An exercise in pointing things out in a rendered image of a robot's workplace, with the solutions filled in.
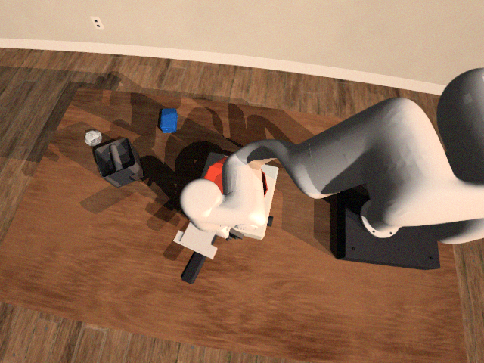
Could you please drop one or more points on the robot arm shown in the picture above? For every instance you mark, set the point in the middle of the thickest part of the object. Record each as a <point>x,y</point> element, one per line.
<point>391,146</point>

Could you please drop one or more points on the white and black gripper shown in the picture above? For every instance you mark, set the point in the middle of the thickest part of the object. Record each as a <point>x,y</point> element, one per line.
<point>229,233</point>

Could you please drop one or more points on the blue box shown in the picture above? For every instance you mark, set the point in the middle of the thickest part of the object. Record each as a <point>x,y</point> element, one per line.
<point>168,122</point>

